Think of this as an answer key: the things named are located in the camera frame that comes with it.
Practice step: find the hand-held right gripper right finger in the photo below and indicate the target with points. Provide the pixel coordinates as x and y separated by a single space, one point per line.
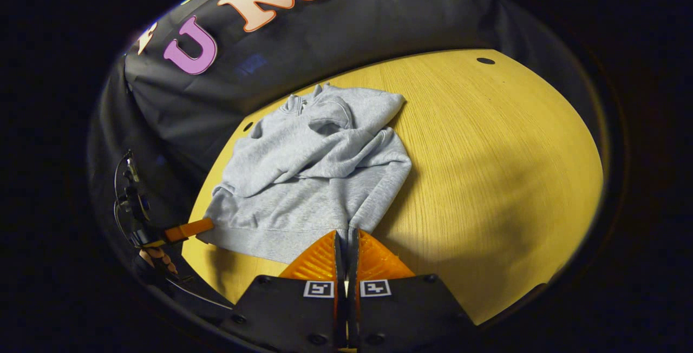
406 315

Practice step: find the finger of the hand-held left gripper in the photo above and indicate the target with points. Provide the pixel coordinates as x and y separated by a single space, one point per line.
189 229

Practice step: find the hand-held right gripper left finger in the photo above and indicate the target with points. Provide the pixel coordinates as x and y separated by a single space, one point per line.
292 315

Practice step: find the grey zip-collar sweatshirt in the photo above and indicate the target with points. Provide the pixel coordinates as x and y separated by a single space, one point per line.
303 180

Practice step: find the black backdrop cloth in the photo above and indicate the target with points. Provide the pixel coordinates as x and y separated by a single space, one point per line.
379 23

